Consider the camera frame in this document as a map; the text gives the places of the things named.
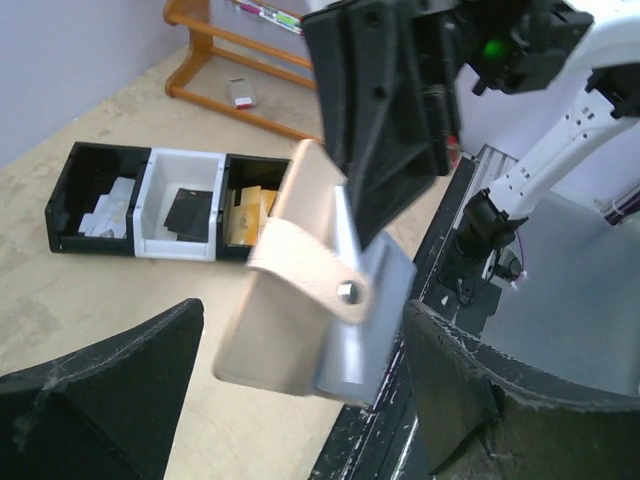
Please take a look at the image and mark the black right organizer bin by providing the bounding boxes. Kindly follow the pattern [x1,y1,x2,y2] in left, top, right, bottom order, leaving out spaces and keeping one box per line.
[216,154,289,261]

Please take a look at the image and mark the white middle organizer bin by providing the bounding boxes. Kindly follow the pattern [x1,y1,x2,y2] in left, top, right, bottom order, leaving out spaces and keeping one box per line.
[132,148,226,261]

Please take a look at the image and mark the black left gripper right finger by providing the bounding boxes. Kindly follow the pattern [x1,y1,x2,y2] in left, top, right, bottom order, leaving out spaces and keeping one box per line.
[403,300,639,479]

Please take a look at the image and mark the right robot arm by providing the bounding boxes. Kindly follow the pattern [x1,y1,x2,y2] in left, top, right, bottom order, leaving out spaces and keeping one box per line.
[301,1,639,259]

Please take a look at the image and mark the black organizer bin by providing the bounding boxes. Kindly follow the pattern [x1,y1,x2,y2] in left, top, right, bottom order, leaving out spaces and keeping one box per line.
[44,141,151,257]
[216,154,289,261]

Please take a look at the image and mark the small grey red box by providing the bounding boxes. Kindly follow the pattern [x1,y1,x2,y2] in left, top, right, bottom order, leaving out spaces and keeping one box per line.
[228,77,256,109]

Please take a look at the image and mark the white cards in bin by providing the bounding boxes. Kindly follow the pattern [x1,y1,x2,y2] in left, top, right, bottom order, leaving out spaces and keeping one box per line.
[78,177,135,239]

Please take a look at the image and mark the gold cards in bin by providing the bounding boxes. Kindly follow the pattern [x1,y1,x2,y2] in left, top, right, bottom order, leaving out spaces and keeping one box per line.
[224,185,278,246]

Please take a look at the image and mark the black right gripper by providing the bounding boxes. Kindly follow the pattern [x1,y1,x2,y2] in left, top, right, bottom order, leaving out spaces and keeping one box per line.
[302,1,460,246]

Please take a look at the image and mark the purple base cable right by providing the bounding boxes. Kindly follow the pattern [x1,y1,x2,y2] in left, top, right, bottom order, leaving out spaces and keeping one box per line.
[509,232,530,296]

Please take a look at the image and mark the black left organizer bin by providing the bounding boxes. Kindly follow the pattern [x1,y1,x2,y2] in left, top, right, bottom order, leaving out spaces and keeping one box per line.
[44,141,151,257]

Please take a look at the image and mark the markers on rack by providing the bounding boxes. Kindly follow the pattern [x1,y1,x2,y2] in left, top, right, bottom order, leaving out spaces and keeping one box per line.
[232,0,302,35]

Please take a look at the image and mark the orange wooden rack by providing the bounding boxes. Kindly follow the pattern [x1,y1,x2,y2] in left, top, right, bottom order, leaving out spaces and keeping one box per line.
[163,1,323,140]

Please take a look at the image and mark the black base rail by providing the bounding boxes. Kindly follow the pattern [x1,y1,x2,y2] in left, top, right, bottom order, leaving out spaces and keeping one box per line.
[309,147,505,480]

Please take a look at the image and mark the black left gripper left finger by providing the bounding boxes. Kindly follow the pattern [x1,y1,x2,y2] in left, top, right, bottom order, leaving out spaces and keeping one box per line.
[1,298,204,479]

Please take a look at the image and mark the black cards in bin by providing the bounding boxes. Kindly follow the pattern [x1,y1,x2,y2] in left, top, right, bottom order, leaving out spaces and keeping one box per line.
[164,188,213,243]

